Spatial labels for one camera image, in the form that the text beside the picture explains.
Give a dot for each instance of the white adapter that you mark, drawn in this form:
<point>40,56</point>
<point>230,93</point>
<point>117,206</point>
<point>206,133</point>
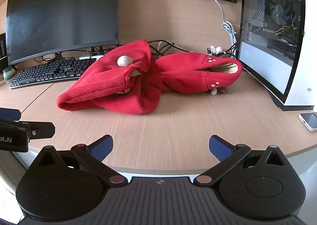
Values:
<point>90,57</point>

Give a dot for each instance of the white crumpled paper flower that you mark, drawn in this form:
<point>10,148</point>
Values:
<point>215,49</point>

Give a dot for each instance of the black curved monitor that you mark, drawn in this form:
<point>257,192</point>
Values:
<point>62,12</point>

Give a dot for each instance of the white smartphone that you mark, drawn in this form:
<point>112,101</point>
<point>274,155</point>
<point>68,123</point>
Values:
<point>309,119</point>

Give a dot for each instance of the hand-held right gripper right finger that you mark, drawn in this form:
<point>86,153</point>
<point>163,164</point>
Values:
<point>220,149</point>

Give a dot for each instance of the red hooded fleece garment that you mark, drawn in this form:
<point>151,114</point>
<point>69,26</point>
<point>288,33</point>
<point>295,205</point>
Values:
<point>111,83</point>

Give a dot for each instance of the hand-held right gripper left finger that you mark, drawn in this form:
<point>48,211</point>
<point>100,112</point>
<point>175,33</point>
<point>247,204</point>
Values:
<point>102,149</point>

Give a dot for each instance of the black keyboard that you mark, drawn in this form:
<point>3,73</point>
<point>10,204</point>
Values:
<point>44,72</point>

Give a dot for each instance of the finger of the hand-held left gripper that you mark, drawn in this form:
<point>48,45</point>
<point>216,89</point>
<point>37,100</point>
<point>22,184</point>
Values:
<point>10,114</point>
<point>42,130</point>

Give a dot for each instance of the green jar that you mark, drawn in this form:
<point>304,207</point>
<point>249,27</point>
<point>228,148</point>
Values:
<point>8,75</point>

